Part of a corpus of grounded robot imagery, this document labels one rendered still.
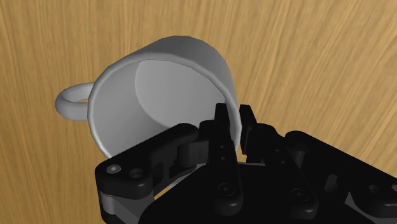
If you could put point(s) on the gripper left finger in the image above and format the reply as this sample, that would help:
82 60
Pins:
173 155

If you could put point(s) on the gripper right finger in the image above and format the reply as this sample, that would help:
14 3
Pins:
310 161

